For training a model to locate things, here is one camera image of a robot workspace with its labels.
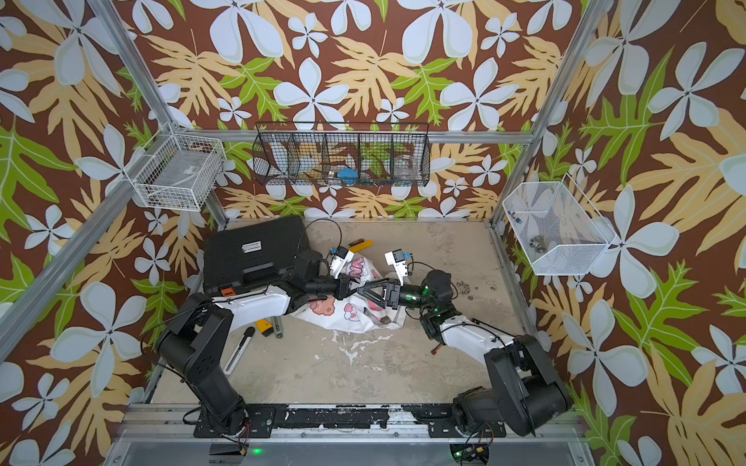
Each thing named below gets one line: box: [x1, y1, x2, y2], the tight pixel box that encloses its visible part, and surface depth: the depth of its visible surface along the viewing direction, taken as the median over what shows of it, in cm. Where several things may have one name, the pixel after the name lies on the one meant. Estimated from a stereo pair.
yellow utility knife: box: [347, 238, 374, 254], surface depth 114 cm
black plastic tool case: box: [203, 215, 309, 298], surface depth 103 cm
